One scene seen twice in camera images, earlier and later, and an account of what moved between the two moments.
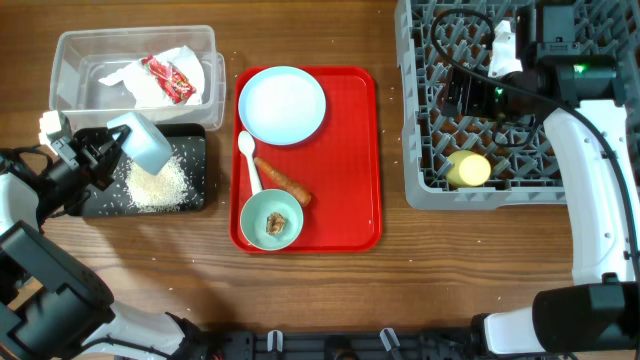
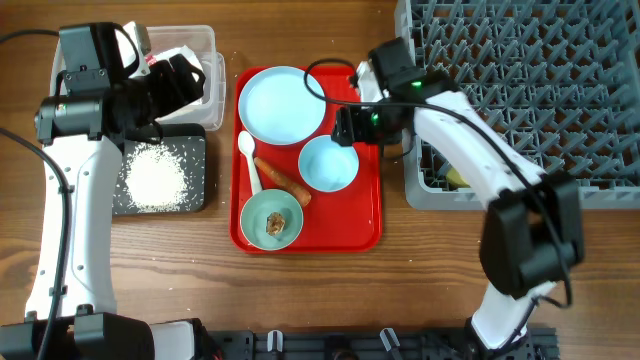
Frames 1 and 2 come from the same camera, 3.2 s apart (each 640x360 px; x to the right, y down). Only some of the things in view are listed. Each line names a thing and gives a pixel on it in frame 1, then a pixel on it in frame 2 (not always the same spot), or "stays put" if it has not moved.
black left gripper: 91,163 to 177,97
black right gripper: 473,82 to 352,126
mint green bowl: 255,214 stays put
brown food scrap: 275,223 stays put
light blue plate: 281,105 stays put
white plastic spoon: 246,143 stays put
